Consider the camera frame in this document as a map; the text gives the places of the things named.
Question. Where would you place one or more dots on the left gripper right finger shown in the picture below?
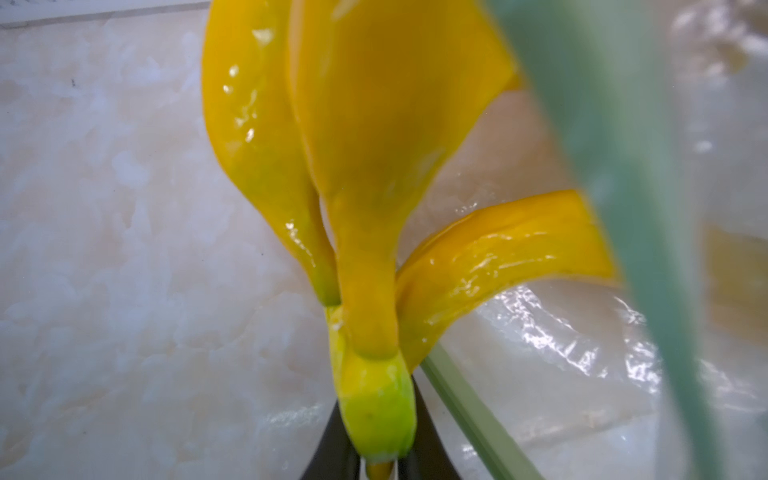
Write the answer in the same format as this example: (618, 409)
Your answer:
(427, 459)

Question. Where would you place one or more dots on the zip-top bag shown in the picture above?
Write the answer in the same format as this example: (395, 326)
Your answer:
(622, 333)

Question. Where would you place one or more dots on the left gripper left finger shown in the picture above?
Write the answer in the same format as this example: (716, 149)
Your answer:
(335, 457)

